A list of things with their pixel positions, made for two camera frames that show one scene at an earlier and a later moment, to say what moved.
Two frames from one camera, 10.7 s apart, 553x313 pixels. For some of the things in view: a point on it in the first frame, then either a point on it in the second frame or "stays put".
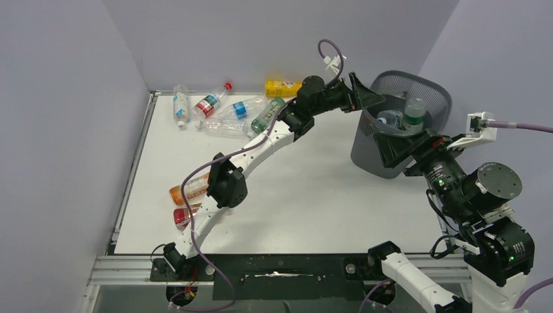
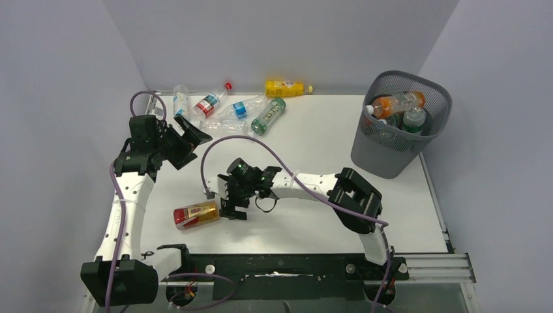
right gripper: (420, 147) → (228, 207)
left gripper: (364, 96) → (191, 139)
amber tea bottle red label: (182, 216) stays put
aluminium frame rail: (107, 270) stays put
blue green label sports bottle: (391, 117) stays put
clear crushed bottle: (225, 128) stays put
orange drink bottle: (193, 188) → (385, 106)
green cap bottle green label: (415, 111) stays put
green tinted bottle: (266, 117) stays put
